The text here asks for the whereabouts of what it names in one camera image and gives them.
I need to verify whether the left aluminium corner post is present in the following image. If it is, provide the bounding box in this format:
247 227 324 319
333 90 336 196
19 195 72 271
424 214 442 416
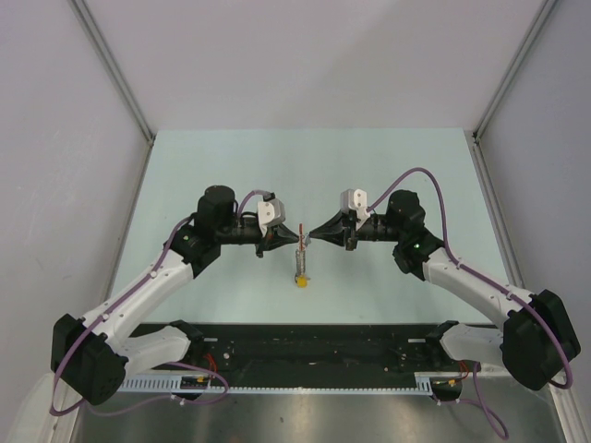
67 0 156 144

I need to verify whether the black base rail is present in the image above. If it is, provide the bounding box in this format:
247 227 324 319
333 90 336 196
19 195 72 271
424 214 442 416
180 324 464 390

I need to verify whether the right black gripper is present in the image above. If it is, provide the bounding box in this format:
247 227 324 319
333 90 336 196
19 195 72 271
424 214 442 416
310 210 404 251

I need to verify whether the white cable duct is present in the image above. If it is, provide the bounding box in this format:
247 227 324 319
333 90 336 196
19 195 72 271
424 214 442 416
119 373 456 398

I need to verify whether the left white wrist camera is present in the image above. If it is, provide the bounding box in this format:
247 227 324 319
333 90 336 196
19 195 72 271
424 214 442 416
257 192 286 236

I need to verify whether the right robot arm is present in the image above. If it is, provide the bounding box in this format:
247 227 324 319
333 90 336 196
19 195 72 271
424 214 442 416
309 189 581 390

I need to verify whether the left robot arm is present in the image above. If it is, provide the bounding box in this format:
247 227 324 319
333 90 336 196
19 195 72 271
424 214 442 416
51 186 298 405

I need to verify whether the right aluminium corner post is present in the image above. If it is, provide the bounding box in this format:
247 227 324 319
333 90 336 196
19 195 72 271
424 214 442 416
471 0 560 139

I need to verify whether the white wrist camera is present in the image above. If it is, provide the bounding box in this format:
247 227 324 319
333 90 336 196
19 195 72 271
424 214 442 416
340 188 370 229
257 192 286 236

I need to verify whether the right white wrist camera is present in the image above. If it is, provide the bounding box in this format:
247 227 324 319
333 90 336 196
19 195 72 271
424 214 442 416
340 188 370 229

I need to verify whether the aluminium corner post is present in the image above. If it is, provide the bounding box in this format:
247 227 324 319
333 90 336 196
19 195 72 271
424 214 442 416
67 0 156 144
471 0 560 139

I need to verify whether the red handled metal key holder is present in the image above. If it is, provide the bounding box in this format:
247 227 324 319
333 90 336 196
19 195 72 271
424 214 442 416
295 223 308 275

